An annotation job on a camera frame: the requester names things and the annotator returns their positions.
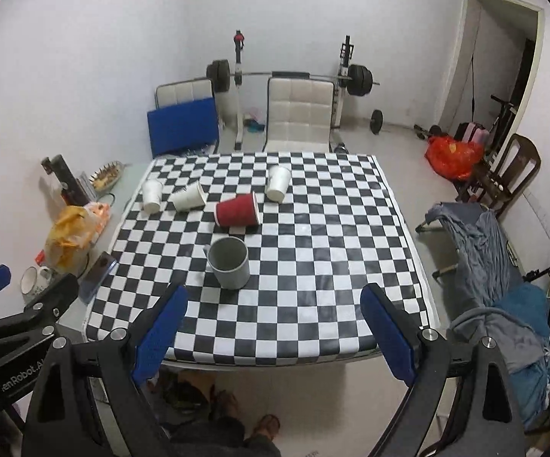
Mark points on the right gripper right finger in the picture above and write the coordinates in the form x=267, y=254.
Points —
x=484, y=419

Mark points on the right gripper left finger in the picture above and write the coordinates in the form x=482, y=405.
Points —
x=63, y=419

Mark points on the grey plastic mug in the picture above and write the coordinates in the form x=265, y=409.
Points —
x=228, y=258

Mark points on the small white paper cup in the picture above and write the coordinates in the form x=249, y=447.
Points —
x=152, y=196

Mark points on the white paper cup lying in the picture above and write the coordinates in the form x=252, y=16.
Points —
x=188, y=198

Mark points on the red ribbed paper cup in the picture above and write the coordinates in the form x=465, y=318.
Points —
x=240, y=211

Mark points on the tall white paper cup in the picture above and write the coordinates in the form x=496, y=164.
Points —
x=278, y=182

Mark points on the white ceramic mug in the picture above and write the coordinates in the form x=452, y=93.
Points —
x=35, y=280

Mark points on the black smartphone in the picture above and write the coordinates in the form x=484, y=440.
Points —
x=95, y=276

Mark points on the grey blue blanket pile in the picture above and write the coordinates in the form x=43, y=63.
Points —
x=495, y=301

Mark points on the yellow orange plastic bag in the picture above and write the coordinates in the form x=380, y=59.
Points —
x=73, y=235

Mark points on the black box stand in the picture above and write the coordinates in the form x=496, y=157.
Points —
x=71, y=191

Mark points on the woven snack tray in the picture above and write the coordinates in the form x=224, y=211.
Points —
x=107, y=176

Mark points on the person's foot in sandal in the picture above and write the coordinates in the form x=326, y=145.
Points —
x=268, y=426

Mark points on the dark wooden chair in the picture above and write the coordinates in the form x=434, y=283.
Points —
x=498, y=188

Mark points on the orange red plastic bag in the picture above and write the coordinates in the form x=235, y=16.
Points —
x=453, y=160

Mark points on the black white checkered tablecloth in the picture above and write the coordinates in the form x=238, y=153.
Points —
x=338, y=229

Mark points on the blue folded mat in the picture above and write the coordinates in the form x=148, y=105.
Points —
x=182, y=127

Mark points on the white chair behind mat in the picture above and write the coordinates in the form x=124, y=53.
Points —
x=183, y=92

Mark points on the white padded chair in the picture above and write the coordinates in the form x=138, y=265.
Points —
x=299, y=115

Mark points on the barbell with black plates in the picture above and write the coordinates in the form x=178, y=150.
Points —
x=358, y=81

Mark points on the white barbell rack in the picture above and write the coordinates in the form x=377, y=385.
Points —
x=345, y=60

